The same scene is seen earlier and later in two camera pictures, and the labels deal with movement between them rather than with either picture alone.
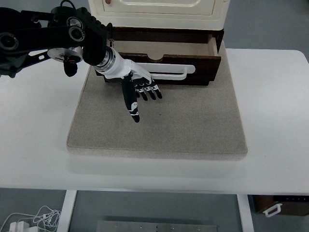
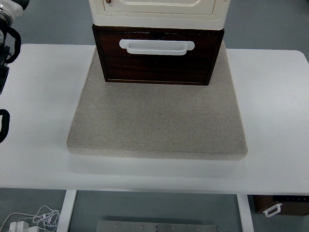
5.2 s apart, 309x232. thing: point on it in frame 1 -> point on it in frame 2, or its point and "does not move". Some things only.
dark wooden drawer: (198, 46) does not move
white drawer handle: (167, 67) -> (156, 47)
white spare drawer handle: (277, 205) does not move
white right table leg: (245, 212) does not move
